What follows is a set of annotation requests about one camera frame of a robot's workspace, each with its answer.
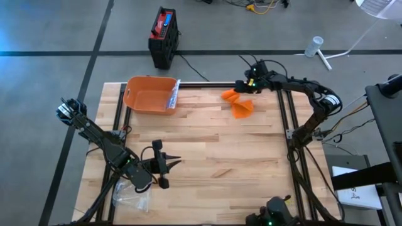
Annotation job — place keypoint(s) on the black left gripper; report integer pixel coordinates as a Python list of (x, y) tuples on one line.
[(158, 164)]

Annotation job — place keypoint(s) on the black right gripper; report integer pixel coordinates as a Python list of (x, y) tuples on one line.
[(260, 81)]

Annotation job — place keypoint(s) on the orange elastic bandage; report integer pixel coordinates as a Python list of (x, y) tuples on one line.
[(242, 108)]

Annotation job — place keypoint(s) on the clear plastic bag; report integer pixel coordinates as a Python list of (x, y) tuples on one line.
[(173, 94), (132, 197)]

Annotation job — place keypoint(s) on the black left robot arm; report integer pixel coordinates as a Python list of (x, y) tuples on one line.
[(110, 150)]

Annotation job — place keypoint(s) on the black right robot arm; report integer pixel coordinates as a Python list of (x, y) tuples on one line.
[(314, 91)]

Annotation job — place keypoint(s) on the small yellow tag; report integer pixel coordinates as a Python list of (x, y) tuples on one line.
[(250, 82)]

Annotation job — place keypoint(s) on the white plastic cylinder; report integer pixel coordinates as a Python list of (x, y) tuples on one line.
[(314, 46)]

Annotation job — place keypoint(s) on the white stand base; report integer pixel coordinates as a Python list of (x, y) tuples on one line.
[(325, 61)]

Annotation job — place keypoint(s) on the orange plastic basin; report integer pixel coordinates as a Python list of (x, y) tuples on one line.
[(147, 94)]

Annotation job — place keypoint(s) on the red and black power station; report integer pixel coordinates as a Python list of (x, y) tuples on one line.
[(163, 37)]

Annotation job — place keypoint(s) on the grey cabinet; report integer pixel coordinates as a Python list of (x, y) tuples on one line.
[(345, 160)]

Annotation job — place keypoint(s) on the black device with green lights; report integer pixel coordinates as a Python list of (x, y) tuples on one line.
[(276, 210)]

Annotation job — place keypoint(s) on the black equipment cart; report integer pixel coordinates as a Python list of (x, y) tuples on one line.
[(383, 110)]

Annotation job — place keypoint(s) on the white printed paper sheet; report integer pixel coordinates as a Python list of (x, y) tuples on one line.
[(383, 7)]

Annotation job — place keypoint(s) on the white cardboard box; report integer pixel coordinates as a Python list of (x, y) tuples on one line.
[(355, 194)]

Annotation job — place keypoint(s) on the black aluminium table frame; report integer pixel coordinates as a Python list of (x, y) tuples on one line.
[(213, 84)]

